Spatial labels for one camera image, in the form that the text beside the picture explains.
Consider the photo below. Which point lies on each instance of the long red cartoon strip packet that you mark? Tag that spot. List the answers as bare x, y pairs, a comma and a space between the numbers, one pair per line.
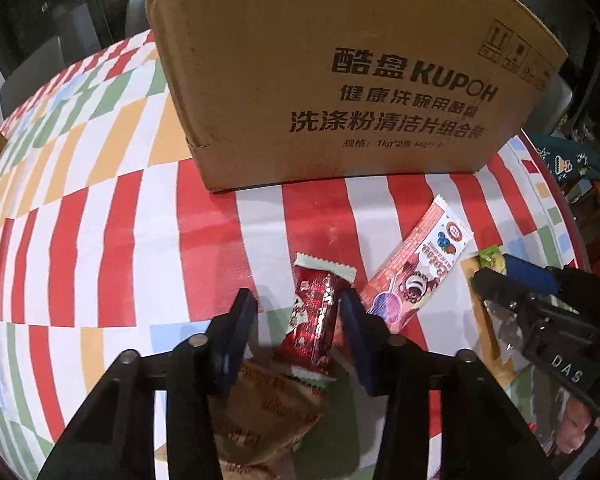
420, 265

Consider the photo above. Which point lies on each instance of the green patterned cloth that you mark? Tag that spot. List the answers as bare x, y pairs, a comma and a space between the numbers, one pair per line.
565, 160

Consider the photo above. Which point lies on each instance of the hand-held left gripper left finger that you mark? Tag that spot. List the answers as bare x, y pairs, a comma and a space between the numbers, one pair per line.
235, 322

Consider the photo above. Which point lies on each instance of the grey dining chair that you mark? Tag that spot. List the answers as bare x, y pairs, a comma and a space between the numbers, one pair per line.
35, 75
550, 105
136, 10

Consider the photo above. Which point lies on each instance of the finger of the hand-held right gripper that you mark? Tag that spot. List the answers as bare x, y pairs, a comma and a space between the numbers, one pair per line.
532, 272
500, 290

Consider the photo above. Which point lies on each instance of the red candy packet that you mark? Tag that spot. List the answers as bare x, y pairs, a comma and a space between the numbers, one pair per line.
312, 320

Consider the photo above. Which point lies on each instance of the clear plastic packet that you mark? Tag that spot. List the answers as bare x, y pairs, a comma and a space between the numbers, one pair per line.
505, 332

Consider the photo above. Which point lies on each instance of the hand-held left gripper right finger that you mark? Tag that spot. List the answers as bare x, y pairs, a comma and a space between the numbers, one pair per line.
356, 332

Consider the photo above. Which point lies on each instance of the tan snack packet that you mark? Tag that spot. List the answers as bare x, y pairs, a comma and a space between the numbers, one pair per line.
270, 425

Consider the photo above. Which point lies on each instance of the printed picture snack packet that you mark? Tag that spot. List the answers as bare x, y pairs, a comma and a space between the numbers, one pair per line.
555, 410

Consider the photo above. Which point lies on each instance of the brown cardboard box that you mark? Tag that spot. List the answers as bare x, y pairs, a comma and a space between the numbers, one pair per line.
330, 85

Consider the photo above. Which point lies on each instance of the colourful checked tablecloth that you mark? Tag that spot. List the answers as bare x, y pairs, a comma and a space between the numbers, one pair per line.
130, 240

